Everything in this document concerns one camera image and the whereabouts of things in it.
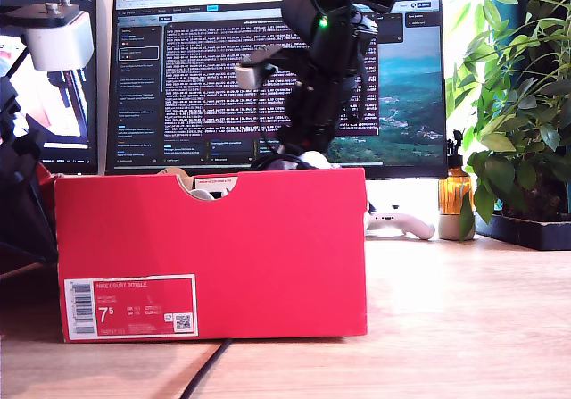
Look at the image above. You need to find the red Nike shoebox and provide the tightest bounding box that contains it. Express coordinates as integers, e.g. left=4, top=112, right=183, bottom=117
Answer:
left=53, top=167, right=369, bottom=344

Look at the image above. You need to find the small black computer monitor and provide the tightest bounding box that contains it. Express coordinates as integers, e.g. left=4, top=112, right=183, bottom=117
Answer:
left=0, top=0, right=99, bottom=176

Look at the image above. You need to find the beige packing paper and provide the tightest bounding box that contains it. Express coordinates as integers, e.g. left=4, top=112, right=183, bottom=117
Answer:
left=155, top=166, right=196, bottom=191

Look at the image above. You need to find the large black computer monitor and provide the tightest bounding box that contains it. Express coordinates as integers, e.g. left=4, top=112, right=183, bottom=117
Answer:
left=105, top=0, right=449, bottom=179

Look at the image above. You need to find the white game controller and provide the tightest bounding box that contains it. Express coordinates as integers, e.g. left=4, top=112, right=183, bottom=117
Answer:
left=365, top=200, right=436, bottom=241

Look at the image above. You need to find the small white pot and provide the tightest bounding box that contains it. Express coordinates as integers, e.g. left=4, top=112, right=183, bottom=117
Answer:
left=438, top=213, right=476, bottom=242

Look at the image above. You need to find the amber pump bottle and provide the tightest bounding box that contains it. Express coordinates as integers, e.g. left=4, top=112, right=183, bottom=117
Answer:
left=438, top=129, right=474, bottom=216

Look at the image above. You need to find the green leafy houseplant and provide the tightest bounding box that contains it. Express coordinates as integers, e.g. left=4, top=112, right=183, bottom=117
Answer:
left=445, top=0, right=571, bottom=242

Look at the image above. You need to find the black plant tray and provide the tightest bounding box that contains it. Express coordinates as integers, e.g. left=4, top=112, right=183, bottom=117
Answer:
left=475, top=213, right=571, bottom=252

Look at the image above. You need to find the gripper's pale camera box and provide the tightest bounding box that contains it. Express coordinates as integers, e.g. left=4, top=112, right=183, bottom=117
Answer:
left=4, top=0, right=95, bottom=72
left=234, top=45, right=283, bottom=90

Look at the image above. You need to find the black table cable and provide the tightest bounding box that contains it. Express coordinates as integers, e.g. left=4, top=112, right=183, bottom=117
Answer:
left=178, top=338, right=234, bottom=399

